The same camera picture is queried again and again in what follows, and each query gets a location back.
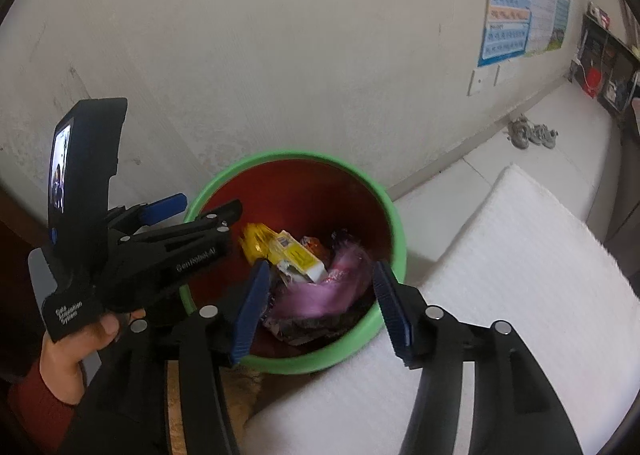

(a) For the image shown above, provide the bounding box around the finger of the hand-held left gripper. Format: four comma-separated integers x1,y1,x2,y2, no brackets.
106,192,189,232
149,200,245,257

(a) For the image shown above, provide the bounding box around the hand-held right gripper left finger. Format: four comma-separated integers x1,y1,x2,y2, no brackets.
70,259,272,455

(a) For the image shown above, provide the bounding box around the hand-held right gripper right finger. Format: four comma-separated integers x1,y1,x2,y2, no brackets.
372,259,586,455

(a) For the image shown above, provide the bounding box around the yellow strip packet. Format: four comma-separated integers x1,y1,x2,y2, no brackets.
242,222,275,266

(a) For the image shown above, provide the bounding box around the brown cigarette box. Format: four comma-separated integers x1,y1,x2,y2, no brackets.
262,305,351,346

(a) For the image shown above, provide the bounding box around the pink plastic wrapper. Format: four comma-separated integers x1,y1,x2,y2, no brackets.
270,242,373,321

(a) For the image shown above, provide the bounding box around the yellow printed carton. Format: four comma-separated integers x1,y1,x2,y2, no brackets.
269,230,329,284

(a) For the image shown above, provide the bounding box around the green rimmed red bin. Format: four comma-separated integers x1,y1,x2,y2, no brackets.
181,150,407,376

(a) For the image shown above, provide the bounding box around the person's left forearm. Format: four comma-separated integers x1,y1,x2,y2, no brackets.
7,362,76,455

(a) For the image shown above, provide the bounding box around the person's left hand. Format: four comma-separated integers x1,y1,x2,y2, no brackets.
39,307,147,406

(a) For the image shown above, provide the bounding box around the tan fuzzy cloth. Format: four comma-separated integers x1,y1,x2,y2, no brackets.
167,360,263,455

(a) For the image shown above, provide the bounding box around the white foam mat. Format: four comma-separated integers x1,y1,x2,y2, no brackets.
245,164,640,455

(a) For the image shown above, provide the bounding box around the grey shoe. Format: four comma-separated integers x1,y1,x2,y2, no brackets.
531,124,558,150
507,116,533,150

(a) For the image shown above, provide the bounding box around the red bucket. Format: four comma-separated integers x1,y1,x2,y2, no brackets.
582,67,603,98

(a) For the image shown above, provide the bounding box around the black shelf table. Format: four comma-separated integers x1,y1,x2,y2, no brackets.
570,15,640,113

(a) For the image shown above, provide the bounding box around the red white box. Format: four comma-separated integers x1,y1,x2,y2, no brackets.
587,2,611,28

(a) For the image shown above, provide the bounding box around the blue chart wall poster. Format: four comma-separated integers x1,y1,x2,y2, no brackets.
477,0,538,68

